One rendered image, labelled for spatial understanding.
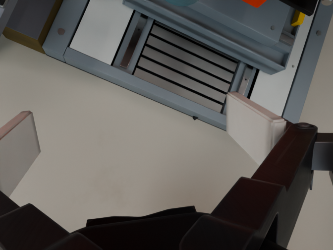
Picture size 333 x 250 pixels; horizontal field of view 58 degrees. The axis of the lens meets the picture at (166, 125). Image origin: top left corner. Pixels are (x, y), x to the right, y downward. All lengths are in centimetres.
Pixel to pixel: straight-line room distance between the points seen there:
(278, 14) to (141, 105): 47
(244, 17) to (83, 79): 49
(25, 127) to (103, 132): 74
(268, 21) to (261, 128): 74
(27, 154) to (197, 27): 72
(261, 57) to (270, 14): 12
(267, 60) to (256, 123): 76
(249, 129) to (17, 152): 13
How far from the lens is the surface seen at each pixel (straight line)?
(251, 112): 17
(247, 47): 93
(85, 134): 93
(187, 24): 87
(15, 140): 18
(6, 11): 54
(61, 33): 90
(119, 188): 94
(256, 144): 17
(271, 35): 88
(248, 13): 87
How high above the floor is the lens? 93
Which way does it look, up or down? 77 degrees down
